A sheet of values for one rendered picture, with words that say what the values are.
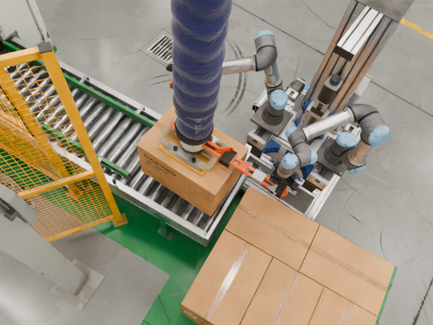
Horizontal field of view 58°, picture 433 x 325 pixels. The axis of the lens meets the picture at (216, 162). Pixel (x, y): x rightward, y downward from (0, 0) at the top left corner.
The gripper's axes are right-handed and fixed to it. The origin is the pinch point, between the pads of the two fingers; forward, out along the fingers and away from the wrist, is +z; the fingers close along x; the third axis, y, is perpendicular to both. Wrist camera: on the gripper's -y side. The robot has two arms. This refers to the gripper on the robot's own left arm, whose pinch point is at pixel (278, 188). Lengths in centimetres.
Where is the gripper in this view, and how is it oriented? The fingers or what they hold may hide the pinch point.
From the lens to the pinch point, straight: 232.7
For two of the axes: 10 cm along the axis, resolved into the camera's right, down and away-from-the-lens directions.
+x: -5.5, 7.3, -4.1
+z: -0.8, 4.5, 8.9
